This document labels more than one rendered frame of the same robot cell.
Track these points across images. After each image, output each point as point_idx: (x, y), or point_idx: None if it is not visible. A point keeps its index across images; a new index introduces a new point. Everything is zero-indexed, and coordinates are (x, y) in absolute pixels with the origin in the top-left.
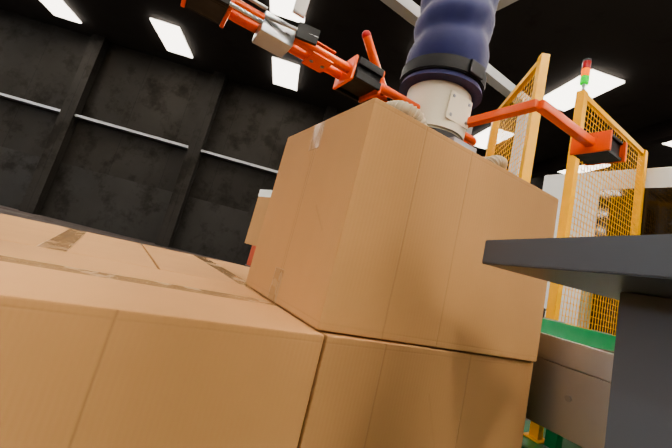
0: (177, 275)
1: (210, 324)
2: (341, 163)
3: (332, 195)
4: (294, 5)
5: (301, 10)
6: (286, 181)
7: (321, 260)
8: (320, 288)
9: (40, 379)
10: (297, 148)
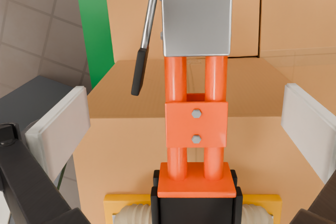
0: None
1: None
2: (119, 92)
3: (126, 83)
4: (301, 91)
5: (288, 116)
6: (253, 88)
7: (126, 69)
8: (121, 65)
9: None
10: (258, 104)
